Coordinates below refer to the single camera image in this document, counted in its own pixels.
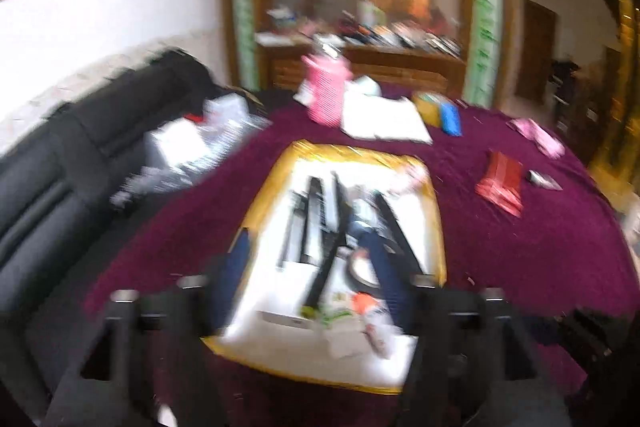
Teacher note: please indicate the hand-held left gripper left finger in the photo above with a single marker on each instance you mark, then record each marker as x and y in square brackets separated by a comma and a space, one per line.
[232, 277]

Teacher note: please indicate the white notebook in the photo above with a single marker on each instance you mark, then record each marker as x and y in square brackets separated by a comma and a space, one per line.
[385, 122]

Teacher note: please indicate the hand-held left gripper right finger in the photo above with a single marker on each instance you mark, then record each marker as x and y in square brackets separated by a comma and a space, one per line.
[385, 277]

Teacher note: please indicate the small orange cap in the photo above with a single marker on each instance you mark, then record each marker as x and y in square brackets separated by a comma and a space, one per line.
[362, 303]

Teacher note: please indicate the purple tablecloth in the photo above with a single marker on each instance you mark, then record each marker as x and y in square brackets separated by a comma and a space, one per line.
[525, 257]

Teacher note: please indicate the small grey packet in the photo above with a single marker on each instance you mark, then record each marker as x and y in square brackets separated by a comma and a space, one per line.
[545, 180]

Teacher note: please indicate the red plastic packet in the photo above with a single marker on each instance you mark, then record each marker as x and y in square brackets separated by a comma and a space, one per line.
[500, 182]

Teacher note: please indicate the wooden cabinet with clutter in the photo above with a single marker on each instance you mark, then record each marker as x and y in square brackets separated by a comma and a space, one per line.
[400, 34]

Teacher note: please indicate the green and white small box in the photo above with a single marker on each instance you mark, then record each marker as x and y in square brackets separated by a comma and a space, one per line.
[337, 307]

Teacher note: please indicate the golden door frame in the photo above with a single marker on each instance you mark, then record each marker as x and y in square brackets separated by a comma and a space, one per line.
[622, 107]

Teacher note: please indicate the clear plastic bag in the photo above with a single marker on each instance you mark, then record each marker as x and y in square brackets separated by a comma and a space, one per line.
[225, 117]

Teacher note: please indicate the brown packing tape roll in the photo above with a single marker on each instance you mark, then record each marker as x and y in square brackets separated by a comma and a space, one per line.
[427, 109]

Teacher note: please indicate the black leather sofa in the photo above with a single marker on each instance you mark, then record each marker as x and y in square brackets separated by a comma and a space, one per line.
[75, 167]

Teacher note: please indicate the wooden glass cabinet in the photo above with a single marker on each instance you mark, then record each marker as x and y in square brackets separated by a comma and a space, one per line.
[400, 67]

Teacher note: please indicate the white folded towel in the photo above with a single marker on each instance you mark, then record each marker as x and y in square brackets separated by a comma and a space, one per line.
[367, 87]

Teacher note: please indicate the bottle in pink crochet sleeve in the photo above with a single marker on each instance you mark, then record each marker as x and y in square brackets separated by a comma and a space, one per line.
[325, 92]

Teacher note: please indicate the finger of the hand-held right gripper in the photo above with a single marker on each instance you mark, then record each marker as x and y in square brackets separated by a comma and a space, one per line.
[542, 329]

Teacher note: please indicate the blue battery pack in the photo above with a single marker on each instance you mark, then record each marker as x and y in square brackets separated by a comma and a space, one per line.
[450, 119]

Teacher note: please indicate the grey plastic bag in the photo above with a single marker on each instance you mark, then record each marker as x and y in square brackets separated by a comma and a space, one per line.
[150, 184]

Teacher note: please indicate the gold tray with white lining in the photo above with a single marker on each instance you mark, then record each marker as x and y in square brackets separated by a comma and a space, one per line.
[280, 292]

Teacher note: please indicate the wooden door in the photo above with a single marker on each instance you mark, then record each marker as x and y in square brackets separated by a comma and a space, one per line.
[537, 57]

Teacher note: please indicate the pink cloth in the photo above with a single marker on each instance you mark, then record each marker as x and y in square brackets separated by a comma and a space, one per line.
[537, 134]

